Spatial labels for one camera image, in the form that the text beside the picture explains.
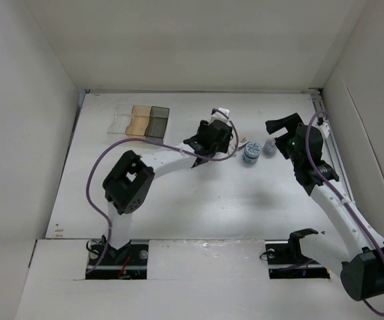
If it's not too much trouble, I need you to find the clear jar of paper clips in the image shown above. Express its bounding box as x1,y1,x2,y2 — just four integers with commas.
262,138,277,157

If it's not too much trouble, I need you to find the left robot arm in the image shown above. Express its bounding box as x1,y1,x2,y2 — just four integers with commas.
103,119,238,265

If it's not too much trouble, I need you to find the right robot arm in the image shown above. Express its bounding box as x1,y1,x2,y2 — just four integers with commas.
265,112,384,301

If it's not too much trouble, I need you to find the smoky grey plastic container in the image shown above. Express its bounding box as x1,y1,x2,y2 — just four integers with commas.
145,106,170,141

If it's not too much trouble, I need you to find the amber plastic container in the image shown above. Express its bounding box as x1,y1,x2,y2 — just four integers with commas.
125,105,151,137

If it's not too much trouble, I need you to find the clear plastic container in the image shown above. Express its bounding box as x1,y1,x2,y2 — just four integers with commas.
107,104,133,135

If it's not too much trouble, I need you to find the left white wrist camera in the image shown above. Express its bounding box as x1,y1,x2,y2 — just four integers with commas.
209,107,230,123

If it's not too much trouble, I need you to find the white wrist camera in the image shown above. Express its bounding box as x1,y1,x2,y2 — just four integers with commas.
209,107,230,123
317,117,331,140

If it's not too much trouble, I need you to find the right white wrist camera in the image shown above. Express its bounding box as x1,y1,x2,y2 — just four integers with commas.
317,117,331,140

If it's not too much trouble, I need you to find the aluminium rail right side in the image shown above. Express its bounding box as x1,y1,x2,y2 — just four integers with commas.
309,88,355,202

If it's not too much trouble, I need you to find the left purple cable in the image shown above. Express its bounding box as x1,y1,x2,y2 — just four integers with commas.
86,108,238,277

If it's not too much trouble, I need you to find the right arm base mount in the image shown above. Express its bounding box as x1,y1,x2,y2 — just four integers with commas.
259,240,331,280

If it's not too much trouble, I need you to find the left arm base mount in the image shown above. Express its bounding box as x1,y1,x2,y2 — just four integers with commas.
85,237,149,280

